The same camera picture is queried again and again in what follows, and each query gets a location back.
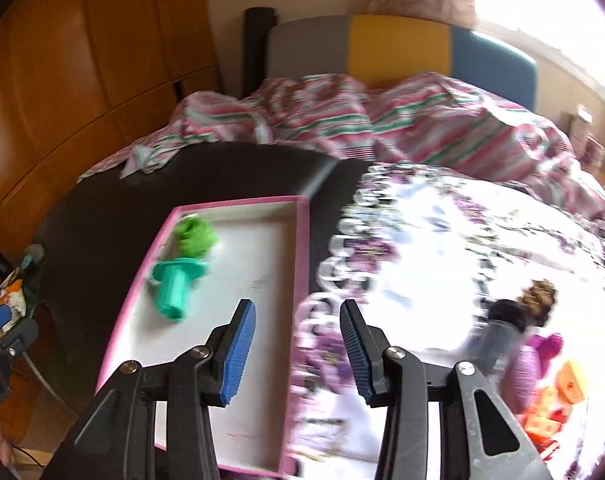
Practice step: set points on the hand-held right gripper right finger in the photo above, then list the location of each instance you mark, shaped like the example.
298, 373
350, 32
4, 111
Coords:
355, 355

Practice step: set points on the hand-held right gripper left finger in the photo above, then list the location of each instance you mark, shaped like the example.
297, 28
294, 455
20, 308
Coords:
237, 355

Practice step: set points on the pink cardboard box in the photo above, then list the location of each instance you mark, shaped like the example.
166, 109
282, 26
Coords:
242, 260

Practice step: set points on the lilac plastic toy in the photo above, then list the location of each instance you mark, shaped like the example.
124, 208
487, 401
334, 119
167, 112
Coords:
520, 377

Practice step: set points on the magenta plastic flanged toy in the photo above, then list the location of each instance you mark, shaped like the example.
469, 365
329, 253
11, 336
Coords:
547, 347

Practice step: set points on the brown beaded hair clip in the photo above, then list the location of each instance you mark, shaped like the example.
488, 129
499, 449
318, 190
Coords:
538, 295

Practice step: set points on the orange building block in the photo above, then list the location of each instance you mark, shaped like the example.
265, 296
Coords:
542, 407

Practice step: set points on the colourful printed bag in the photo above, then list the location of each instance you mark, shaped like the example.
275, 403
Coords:
17, 285

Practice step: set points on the teal plastic toy plunger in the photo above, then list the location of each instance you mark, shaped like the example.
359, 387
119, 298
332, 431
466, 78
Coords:
175, 290

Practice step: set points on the white embroidered floral tablecloth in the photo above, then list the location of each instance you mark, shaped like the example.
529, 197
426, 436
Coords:
432, 260

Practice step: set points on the light green plastic toy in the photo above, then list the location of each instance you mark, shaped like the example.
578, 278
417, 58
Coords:
195, 235

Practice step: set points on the grey bottle with black cap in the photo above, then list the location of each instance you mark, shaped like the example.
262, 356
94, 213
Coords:
500, 335

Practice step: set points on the red building block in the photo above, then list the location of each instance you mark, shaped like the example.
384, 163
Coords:
552, 442

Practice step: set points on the orange round plastic toy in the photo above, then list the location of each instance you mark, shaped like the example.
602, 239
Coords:
571, 382

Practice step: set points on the pink green striped blanket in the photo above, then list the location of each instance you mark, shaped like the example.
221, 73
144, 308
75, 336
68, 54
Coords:
432, 120

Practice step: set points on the wooden wardrobe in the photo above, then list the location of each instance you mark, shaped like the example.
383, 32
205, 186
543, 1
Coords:
82, 60

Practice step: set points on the grey yellow blue headboard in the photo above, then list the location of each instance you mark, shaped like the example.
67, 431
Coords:
397, 45

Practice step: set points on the small pink white box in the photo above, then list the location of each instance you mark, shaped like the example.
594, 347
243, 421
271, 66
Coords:
585, 130

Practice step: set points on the bright window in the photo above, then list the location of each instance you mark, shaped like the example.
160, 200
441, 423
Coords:
542, 5

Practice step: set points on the black upright post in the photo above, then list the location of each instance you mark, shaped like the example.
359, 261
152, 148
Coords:
256, 45

